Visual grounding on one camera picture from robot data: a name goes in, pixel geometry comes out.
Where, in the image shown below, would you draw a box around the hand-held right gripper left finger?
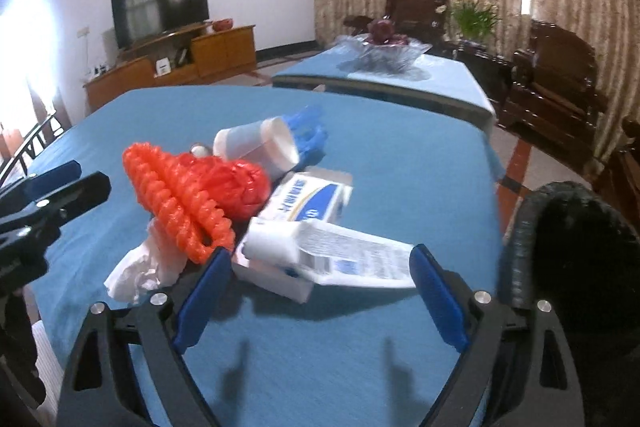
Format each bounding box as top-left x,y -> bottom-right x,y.
56,247 -> 233,427

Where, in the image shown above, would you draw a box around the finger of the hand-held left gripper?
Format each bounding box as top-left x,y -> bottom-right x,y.
0,160 -> 82,214
0,172 -> 112,254

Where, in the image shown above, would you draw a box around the blue covered coffee table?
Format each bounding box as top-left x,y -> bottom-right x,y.
271,41 -> 497,128

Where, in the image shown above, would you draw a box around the white blue cardboard box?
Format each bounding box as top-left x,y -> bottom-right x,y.
231,167 -> 355,306

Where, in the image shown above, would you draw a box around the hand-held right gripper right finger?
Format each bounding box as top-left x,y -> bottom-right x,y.
409,243 -> 585,427

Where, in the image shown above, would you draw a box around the black chair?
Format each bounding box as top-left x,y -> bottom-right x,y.
0,104 -> 74,188

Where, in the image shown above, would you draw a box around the wooden television cabinet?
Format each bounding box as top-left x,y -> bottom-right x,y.
82,24 -> 258,112

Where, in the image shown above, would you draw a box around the blue plastic bag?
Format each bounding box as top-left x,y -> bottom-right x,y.
285,104 -> 329,168

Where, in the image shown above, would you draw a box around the glass fruit bowl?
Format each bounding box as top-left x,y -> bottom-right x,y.
335,33 -> 433,74

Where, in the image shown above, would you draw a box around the red plastic bag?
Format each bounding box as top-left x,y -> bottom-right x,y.
192,155 -> 273,223

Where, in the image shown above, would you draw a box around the black television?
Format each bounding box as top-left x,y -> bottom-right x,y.
110,0 -> 210,51

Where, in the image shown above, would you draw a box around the dark wooden sofa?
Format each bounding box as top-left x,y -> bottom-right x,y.
594,117 -> 640,214

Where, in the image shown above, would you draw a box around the white squeeze tube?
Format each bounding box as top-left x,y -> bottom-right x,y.
239,216 -> 418,290

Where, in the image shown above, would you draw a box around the green potted plant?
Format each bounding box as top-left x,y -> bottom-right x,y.
449,0 -> 502,41

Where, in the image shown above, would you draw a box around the red fruits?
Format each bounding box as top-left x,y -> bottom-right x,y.
367,19 -> 409,46

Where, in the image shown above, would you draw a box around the dark wooden armchair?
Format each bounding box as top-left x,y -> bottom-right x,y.
499,19 -> 609,158
344,0 -> 449,54

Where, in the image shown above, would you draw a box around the black trash bin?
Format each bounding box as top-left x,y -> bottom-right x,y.
499,181 -> 640,358

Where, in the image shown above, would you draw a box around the blue tablecloth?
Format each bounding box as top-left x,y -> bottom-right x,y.
22,86 -> 507,427

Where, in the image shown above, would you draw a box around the dark wooden side table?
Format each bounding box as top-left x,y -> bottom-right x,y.
451,38 -> 514,108

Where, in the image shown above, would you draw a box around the white tissue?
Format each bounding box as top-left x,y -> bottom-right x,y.
103,219 -> 188,304

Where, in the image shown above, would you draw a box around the orange foam fruit net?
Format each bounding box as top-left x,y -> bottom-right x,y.
122,141 -> 236,265

